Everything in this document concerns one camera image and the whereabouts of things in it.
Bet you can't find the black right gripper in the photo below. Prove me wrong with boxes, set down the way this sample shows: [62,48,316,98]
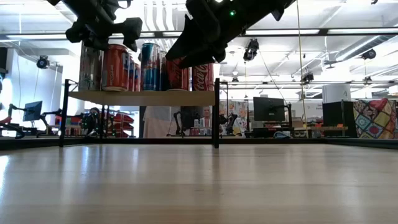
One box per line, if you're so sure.
[165,0,280,69]

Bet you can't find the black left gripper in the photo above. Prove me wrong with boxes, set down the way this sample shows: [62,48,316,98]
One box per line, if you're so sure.
[63,0,125,50]

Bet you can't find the Star Wars Coca-Cola can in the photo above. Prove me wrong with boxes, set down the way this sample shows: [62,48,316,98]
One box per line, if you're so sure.
[192,62,215,91]

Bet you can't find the red soda can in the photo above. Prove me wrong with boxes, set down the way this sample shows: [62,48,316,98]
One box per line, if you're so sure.
[101,43,131,92]
[166,57,190,91]

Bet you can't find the silver Red Bull can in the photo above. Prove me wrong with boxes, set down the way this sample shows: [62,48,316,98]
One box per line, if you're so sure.
[140,42,162,91]

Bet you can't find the small monitor on arm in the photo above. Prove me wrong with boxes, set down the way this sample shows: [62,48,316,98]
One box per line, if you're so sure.
[7,100,44,128]

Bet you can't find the wooden shelf with black legs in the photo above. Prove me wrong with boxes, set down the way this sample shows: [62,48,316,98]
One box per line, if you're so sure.
[58,77,221,149]

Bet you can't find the person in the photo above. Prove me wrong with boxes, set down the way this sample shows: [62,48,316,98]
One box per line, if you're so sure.
[200,105,214,128]

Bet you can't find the colourful cartoon poster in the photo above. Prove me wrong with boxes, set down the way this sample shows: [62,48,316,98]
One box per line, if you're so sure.
[219,99,249,138]

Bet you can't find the white draped cloth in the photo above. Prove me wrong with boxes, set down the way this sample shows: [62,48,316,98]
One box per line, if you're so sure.
[142,105,182,139]

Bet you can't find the black monitor on stand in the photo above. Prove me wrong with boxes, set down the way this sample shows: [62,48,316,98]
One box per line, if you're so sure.
[253,96,293,125]

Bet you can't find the red stacked trays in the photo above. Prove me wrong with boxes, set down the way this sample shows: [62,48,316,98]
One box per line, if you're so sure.
[107,113,135,138]

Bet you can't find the black rolling desk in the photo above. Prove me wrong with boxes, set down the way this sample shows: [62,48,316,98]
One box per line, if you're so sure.
[248,124,295,138]

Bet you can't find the black ceiling light track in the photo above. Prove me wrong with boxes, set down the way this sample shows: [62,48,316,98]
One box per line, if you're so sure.
[0,27,398,41]

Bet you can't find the wooden workbench with red items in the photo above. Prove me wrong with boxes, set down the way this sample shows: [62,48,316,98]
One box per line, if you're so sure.
[294,123,349,138]

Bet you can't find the white cylindrical object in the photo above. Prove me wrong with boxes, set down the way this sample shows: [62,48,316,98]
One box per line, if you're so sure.
[322,83,352,103]

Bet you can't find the black partition panel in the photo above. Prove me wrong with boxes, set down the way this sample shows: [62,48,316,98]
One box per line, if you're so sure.
[322,101,358,138]

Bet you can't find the colourful patchwork panel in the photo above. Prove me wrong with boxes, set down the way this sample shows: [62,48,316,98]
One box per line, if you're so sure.
[353,98,398,140]

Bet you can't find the silver ventilation duct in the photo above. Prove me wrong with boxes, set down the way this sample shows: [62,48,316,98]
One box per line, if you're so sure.
[141,0,190,32]
[334,34,398,62]

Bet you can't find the yellow cable with black plug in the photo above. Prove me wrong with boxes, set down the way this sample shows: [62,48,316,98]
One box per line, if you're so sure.
[295,0,308,125]

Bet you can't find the black aluminium table frame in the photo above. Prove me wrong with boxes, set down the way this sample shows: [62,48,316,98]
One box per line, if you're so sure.
[0,136,398,151]

